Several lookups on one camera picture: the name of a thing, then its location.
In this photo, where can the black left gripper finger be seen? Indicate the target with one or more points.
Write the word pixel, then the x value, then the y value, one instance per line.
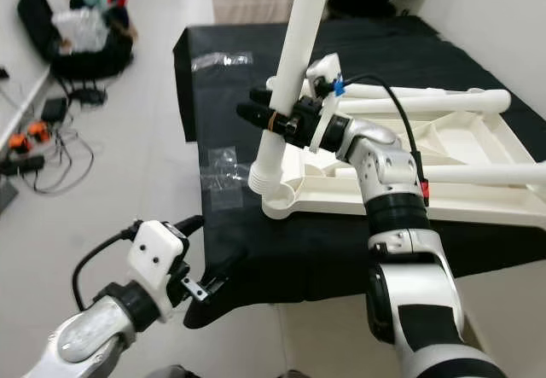
pixel 190 225

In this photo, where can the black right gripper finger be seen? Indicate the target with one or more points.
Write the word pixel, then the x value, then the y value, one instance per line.
pixel 259 96
pixel 254 116

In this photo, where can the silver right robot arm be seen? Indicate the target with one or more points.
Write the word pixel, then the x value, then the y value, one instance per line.
pixel 418 293

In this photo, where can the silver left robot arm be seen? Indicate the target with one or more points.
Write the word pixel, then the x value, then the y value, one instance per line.
pixel 98 344

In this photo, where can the brown rubber band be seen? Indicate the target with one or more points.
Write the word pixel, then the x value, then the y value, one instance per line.
pixel 273 120

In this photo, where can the clear tape strip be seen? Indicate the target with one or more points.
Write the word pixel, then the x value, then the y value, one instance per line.
pixel 222 61

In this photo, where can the clear tape patch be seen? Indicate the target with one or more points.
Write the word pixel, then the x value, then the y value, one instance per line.
pixel 232 180

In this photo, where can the white plastic table top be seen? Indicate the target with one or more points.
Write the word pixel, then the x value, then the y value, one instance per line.
pixel 375 203

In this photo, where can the black tablecloth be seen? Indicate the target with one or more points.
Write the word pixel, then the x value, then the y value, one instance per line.
pixel 307 258

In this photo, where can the round black floor device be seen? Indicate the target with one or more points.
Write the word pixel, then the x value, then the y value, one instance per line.
pixel 88 96

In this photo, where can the black power adapter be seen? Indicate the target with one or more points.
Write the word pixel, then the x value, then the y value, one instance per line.
pixel 56 109

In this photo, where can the orange black power plug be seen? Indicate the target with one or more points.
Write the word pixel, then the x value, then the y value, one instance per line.
pixel 38 130
pixel 19 142

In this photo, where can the black power strip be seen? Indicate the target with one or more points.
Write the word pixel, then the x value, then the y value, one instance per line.
pixel 21 163

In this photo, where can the grey box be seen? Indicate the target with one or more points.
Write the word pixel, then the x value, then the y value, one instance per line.
pixel 7 194

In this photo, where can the black floor chair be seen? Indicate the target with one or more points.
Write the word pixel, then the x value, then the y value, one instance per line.
pixel 32 15

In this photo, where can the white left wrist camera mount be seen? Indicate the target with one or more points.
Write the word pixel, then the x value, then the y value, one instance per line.
pixel 158 260

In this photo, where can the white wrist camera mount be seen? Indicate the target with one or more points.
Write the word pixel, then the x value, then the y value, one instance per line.
pixel 322 69
pixel 158 260

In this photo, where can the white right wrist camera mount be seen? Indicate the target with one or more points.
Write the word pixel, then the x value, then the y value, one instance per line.
pixel 322 69

